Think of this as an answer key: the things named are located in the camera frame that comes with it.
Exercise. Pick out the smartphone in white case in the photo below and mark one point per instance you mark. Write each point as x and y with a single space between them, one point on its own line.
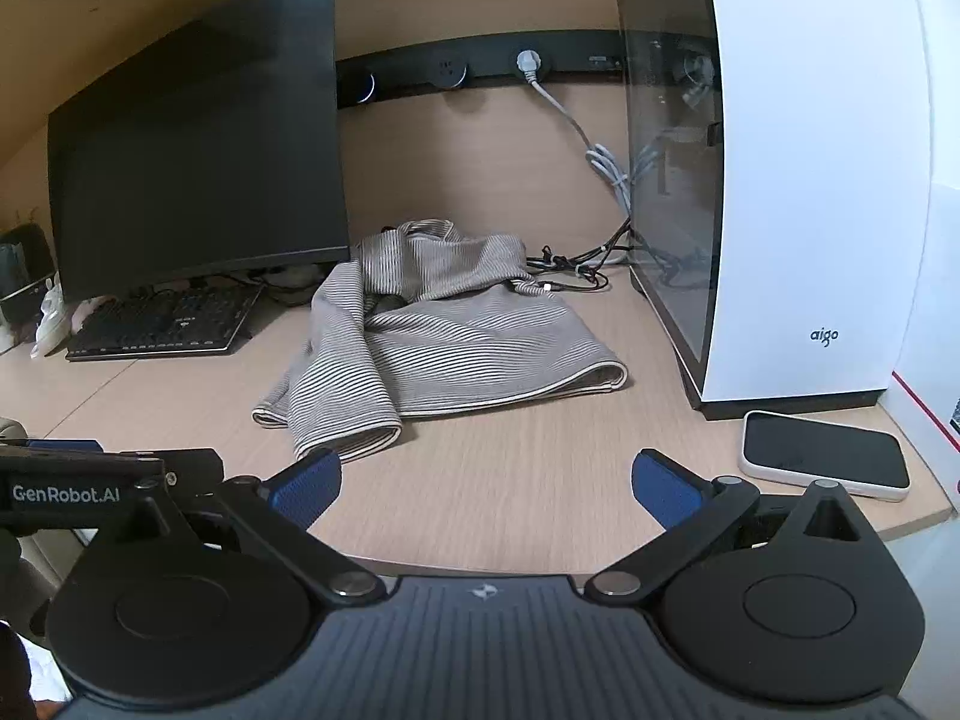
825 454

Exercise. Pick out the white box with red stripe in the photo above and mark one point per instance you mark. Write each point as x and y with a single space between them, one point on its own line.
922 435

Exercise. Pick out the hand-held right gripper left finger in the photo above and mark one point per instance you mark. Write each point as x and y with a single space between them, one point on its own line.
307 491

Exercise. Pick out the black power socket rail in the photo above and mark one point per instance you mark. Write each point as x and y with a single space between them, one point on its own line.
405 71

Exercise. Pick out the black computer monitor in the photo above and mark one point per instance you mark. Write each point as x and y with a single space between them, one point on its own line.
195 150

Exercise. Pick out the dark grey pouch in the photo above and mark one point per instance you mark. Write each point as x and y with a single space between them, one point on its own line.
26 262

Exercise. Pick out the black keyboard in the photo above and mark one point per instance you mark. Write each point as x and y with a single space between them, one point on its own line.
165 319

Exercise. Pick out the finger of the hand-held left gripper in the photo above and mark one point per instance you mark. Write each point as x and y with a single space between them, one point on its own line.
64 446

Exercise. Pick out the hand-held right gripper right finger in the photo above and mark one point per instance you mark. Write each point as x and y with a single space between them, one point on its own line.
664 495

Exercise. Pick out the striped grey garment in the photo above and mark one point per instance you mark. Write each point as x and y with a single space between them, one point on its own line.
465 345

